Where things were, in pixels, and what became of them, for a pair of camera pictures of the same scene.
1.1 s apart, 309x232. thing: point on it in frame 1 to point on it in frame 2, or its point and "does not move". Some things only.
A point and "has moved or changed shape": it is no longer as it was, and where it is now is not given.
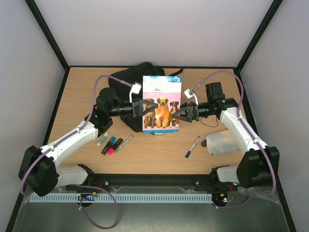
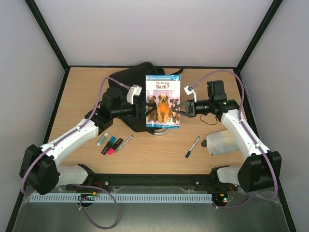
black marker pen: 117,143 does not move
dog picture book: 166,92 has moved or changed shape
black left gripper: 139,111 does not move
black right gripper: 193,111 to 191,108
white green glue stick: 105,135 does not move
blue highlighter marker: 109,144 does not move
